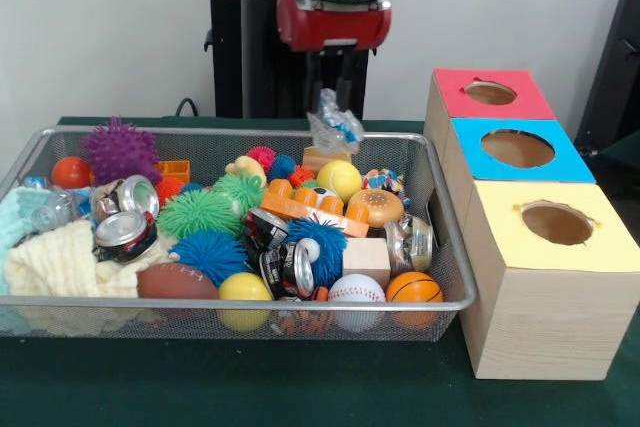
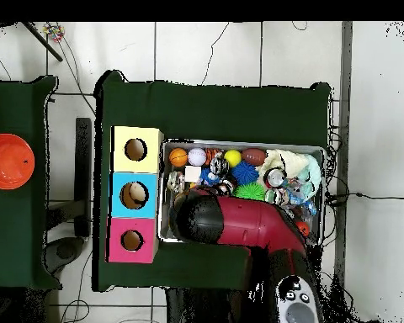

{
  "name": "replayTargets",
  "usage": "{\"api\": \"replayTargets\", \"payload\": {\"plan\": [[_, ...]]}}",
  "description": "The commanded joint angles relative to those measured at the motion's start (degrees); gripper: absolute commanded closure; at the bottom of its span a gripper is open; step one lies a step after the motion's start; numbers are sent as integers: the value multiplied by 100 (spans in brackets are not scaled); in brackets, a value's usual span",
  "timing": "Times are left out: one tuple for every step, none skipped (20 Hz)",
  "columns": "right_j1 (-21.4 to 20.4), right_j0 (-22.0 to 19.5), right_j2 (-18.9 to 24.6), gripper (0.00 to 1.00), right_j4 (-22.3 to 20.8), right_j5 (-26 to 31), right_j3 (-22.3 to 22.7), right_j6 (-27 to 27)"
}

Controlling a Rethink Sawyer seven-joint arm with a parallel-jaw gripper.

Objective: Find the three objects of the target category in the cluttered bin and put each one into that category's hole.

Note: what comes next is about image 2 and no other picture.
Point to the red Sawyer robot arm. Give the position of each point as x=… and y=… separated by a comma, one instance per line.
x=249, y=218

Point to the silver mesh bin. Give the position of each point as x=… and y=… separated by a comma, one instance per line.
x=164, y=161

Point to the wooden box with three holes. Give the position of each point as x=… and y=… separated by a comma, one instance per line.
x=134, y=166

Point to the white toy baseball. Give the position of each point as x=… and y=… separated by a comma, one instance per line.
x=197, y=156

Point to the orange toy basketball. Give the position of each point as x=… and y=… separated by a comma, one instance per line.
x=178, y=157

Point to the smooth yellow ball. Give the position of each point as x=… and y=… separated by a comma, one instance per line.
x=232, y=158

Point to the blue koosh ball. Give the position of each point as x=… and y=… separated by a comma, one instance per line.
x=244, y=173

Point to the brown toy football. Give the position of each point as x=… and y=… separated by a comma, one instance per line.
x=253, y=156

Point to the dark green tablecloth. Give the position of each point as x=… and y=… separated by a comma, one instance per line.
x=205, y=111
x=17, y=235

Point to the small orange-red ball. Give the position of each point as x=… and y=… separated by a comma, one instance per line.
x=303, y=228

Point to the orange plastic bowl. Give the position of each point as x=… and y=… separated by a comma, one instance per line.
x=8, y=161

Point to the black rod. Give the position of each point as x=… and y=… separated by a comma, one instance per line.
x=42, y=41

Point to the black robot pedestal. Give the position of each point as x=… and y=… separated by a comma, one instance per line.
x=202, y=308

